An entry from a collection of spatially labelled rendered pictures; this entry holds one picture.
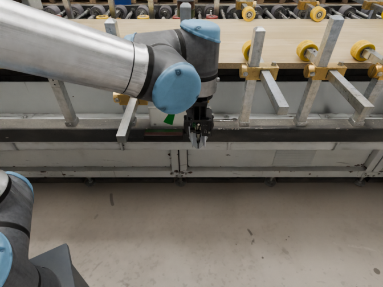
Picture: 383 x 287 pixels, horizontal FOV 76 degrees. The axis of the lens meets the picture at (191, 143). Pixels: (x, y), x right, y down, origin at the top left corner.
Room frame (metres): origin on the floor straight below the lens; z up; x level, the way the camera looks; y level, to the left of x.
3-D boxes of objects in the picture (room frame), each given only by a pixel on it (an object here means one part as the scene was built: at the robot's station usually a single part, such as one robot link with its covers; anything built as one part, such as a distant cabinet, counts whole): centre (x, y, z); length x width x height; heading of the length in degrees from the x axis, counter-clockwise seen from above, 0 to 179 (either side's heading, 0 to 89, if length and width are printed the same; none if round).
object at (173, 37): (0.53, 0.08, 1.14); 0.12 x 0.12 x 0.09; 22
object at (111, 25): (0.88, 0.27, 0.89); 0.03 x 0.03 x 0.48; 0
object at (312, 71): (0.88, -0.50, 0.95); 0.13 x 0.06 x 0.05; 90
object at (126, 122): (0.82, 0.23, 0.83); 0.43 x 0.03 x 0.04; 0
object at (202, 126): (0.57, -0.02, 0.97); 0.09 x 0.08 x 0.12; 0
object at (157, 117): (0.85, 0.05, 0.75); 0.26 x 0.01 x 0.10; 90
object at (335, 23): (0.88, -0.48, 0.90); 0.03 x 0.03 x 0.48; 0
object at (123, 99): (0.88, 0.25, 0.84); 0.13 x 0.06 x 0.05; 90
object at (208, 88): (0.58, -0.02, 1.05); 0.10 x 0.09 x 0.05; 90
